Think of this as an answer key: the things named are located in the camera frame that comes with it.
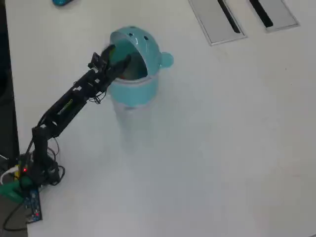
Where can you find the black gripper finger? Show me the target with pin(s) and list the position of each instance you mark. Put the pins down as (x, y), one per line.
(122, 65)
(108, 54)

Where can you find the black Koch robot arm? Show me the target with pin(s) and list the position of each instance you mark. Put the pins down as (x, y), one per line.
(64, 106)

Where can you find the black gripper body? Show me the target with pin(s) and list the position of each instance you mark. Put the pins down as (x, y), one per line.
(103, 74)

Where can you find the blue circuit board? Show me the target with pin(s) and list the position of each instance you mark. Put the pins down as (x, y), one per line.
(33, 205)

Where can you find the green table clamp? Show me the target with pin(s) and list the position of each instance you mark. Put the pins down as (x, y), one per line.
(11, 190)

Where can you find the controller board with red LED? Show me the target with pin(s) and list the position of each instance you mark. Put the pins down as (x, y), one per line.
(24, 163)

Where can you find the dark furniture beside table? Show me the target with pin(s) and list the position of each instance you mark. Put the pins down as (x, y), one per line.
(6, 74)

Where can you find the yellow connector plug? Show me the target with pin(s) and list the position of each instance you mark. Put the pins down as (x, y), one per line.
(17, 174)

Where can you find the teal whale-shaped bin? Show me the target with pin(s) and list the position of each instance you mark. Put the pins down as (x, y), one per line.
(138, 91)

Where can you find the teal plastic object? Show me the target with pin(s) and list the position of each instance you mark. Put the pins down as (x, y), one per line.
(60, 2)

